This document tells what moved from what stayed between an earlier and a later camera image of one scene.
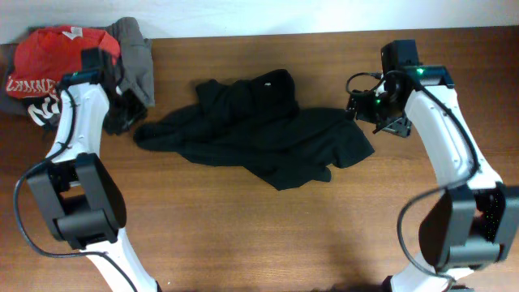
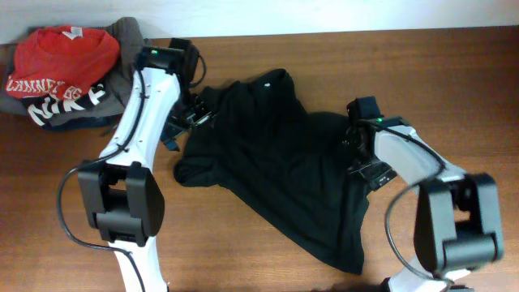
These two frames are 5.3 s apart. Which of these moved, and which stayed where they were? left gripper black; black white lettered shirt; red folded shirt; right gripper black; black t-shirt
Moved: right gripper black; black t-shirt; left gripper black
Stayed: red folded shirt; black white lettered shirt
